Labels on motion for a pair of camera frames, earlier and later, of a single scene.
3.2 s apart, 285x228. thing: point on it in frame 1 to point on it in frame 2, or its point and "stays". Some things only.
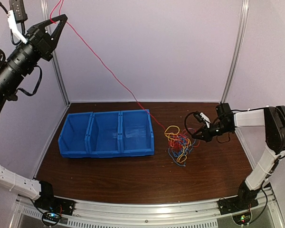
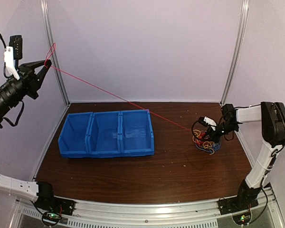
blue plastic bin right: x=137 y=136 stays
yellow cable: x=172 y=133 to x=206 y=144
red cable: x=104 y=62 to x=50 y=64
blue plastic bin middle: x=103 y=137 stays
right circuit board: x=242 y=219 stays
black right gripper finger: x=203 y=129 to x=207 y=135
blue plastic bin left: x=72 y=140 stays
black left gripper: x=42 y=41 to x=30 y=80
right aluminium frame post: x=234 y=65 stays
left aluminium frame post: x=44 y=8 stays
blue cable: x=179 y=156 to x=215 y=147
